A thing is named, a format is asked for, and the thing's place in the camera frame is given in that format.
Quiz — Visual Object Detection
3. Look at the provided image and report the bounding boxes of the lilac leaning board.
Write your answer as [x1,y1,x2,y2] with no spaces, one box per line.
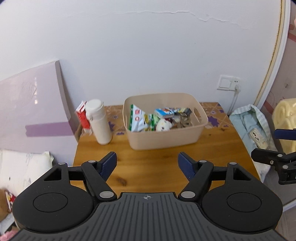
[1,61,78,165]

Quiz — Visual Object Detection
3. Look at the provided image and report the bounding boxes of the long cartoon character box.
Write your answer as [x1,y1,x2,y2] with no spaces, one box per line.
[170,108,186,114]

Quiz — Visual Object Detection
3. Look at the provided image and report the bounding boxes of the white charger cable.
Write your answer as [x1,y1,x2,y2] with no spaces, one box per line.
[227,84,241,115]

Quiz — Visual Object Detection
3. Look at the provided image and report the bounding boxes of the white wall socket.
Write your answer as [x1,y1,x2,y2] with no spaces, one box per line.
[217,75,242,91]

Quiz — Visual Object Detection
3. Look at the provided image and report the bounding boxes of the red white milk carton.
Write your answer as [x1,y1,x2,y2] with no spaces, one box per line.
[75,101,92,135]

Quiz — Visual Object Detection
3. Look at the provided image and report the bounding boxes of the green white chip bag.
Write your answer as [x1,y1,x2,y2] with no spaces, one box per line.
[128,104,148,132]

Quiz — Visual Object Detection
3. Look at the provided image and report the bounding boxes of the blue cartoon small box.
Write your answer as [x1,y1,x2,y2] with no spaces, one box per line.
[154,108,174,118]

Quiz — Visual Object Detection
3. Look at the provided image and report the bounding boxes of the beige plastic storage basket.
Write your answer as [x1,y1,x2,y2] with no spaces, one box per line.
[123,93,208,150]

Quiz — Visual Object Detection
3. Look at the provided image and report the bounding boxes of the light blue cloth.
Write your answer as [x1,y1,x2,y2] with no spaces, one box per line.
[229,104,278,183]

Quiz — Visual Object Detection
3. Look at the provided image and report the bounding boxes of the white plush toy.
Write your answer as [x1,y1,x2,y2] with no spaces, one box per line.
[156,118,173,132]

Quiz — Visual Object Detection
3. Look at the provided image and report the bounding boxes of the white power strip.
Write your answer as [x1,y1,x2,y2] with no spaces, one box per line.
[249,128,269,150]

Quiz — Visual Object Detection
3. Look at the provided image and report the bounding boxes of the black power adapter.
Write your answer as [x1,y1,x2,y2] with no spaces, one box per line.
[182,108,192,116]

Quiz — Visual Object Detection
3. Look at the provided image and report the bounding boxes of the green snack packet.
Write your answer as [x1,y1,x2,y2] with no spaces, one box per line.
[144,114,160,131]

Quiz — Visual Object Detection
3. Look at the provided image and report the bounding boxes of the yellow plush cushion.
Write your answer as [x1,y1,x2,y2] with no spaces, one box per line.
[272,98,295,154]

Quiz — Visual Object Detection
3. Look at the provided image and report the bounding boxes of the white thermos bottle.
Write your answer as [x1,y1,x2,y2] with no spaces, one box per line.
[85,99,112,145]

